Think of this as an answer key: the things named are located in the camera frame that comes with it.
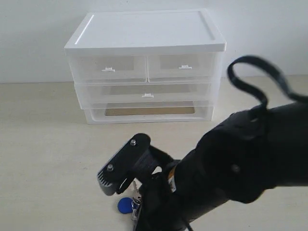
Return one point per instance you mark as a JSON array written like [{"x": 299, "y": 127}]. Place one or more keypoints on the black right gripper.
[{"x": 159, "y": 210}]

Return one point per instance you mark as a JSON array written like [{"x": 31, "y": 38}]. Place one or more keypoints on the key bunch with blue tag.
[{"x": 131, "y": 205}]

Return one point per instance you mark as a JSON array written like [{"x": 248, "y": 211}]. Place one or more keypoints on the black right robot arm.
[{"x": 237, "y": 160}]

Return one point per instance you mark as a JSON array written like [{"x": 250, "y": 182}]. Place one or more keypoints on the white plastic drawer cabinet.
[{"x": 147, "y": 33}]

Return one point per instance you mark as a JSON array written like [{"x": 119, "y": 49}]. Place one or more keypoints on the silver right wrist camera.
[{"x": 136, "y": 159}]

